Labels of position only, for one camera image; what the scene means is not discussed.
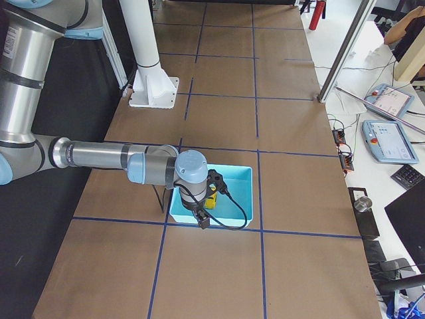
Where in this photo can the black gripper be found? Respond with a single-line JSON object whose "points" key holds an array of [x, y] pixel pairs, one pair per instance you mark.
{"points": [[198, 209]]}

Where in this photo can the yellow beetle toy car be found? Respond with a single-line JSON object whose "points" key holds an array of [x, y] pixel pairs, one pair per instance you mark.
{"points": [[211, 201]]}

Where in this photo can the person forearm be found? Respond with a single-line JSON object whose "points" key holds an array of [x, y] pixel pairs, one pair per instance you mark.
{"points": [[399, 30]]}

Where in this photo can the turquoise plastic bin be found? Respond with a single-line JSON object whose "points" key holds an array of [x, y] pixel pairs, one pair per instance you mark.
{"points": [[235, 210]]}

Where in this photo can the black power strip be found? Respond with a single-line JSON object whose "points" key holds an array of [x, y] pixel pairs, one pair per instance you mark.
{"points": [[344, 151]]}

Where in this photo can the metal cup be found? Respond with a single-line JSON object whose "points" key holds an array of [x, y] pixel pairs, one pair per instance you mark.
{"points": [[362, 204]]}

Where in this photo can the near teach pendant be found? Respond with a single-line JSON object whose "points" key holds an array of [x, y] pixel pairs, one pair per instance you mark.
{"points": [[388, 142]]}

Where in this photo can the teach pendant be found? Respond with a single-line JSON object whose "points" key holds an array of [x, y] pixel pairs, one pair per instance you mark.
{"points": [[390, 99], [388, 142]]}

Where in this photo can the black keyboard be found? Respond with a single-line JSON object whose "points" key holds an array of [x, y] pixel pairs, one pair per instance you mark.
{"points": [[407, 177]]}

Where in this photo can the white support pole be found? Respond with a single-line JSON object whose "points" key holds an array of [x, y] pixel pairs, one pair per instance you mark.
{"points": [[139, 24]]}

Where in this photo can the far teach pendant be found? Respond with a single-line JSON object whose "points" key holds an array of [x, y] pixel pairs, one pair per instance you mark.
{"points": [[390, 99]]}

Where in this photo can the red cylinder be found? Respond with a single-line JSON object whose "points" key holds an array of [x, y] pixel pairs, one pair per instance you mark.
{"points": [[318, 14]]}

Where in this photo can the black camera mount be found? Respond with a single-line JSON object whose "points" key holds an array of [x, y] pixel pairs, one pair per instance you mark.
{"points": [[215, 183]]}

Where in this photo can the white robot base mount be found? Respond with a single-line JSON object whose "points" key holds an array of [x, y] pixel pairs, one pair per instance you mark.
{"points": [[153, 88]]}

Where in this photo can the aluminium frame post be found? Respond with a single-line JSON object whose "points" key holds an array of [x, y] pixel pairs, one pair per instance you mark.
{"points": [[353, 33]]}

